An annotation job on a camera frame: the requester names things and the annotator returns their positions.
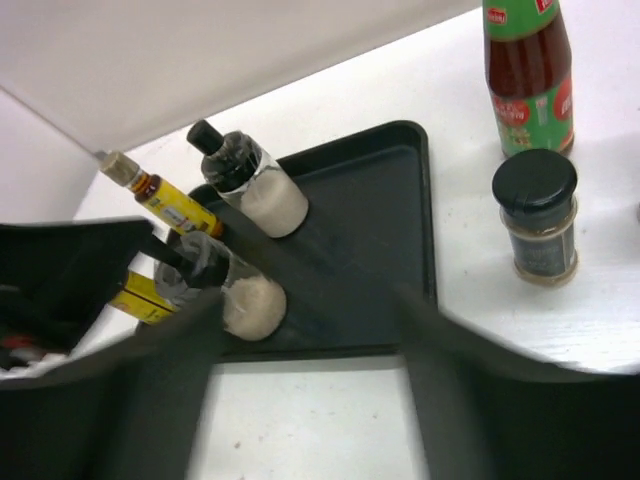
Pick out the clear shaker bottle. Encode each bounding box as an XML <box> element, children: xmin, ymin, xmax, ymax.
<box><xmin>153</xmin><ymin>231</ymin><xmax>287</xmax><ymax>341</ymax></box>
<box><xmin>187</xmin><ymin>120</ymin><xmax>309</xmax><ymax>238</ymax></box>

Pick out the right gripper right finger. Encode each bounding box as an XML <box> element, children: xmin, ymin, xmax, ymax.
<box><xmin>396</xmin><ymin>288</ymin><xmax>639</xmax><ymax>479</ymax></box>

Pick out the red chili sauce bottle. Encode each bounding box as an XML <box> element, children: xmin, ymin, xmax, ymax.
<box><xmin>482</xmin><ymin>0</ymin><xmax>574</xmax><ymax>157</ymax></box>

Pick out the small pepper spice jar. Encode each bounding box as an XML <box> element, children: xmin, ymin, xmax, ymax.
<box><xmin>492</xmin><ymin>149</ymin><xmax>578</xmax><ymax>286</ymax></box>

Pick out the yellow label oil bottle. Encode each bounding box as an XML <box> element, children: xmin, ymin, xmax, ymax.
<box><xmin>100</xmin><ymin>151</ymin><xmax>224</xmax><ymax>238</ymax></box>
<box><xmin>108</xmin><ymin>270</ymin><xmax>177</xmax><ymax>325</ymax></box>

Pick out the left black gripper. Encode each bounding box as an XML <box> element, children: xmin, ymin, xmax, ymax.
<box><xmin>1</xmin><ymin>217</ymin><xmax>154</xmax><ymax>370</ymax></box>

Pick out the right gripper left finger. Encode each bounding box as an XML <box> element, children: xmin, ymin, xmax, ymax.
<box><xmin>1</xmin><ymin>290</ymin><xmax>223</xmax><ymax>479</ymax></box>

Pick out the black rectangular plastic tray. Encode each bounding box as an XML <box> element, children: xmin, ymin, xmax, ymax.
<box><xmin>191</xmin><ymin>120</ymin><xmax>437</xmax><ymax>362</ymax></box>

